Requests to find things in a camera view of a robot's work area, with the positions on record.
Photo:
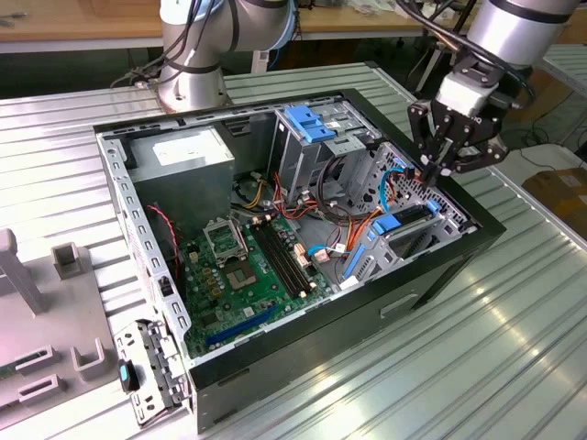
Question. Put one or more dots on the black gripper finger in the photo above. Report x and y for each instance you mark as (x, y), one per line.
(481, 157)
(428, 133)

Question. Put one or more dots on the hard disk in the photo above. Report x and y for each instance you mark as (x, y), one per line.
(387, 225)

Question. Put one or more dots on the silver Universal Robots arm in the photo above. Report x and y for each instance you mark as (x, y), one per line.
(192, 91)

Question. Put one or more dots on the metal disk bay cage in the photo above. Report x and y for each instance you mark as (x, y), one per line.
(451, 213)

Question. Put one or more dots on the white low table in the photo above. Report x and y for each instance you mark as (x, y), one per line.
(550, 160)

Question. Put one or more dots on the brown cardboard box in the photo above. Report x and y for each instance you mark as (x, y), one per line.
(559, 197)

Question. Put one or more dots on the black slanted pole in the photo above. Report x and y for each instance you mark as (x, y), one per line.
(464, 17)

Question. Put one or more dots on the blue plastic bay latch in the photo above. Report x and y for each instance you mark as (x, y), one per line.
(312, 128)

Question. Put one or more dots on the metal optical bay cage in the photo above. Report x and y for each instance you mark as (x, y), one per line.
(293, 160)

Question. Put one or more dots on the black RAM slot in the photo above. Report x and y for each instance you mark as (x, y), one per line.
(290, 254)
(278, 260)

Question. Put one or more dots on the CPU socket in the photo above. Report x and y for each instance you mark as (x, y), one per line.
(240, 275)

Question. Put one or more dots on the black open PC case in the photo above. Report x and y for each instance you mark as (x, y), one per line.
(321, 348)

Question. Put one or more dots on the grey power supply unit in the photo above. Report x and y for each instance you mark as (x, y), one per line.
(183, 183)

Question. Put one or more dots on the green motherboard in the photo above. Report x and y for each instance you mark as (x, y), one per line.
(206, 279)

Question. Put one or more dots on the blue expansion slot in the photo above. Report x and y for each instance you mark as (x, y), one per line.
(243, 325)

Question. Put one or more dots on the grey parts rack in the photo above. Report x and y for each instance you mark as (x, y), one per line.
(55, 311)

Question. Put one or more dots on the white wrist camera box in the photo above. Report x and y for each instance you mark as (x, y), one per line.
(463, 96)

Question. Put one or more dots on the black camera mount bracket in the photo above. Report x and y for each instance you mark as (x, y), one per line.
(477, 69)

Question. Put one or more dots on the grey metal frame table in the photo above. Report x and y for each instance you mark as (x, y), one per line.
(568, 64)

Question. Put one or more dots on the silver rear slot bracket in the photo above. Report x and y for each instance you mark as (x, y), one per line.
(147, 366)

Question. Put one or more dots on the blue black bracket latch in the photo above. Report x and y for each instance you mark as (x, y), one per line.
(128, 376)

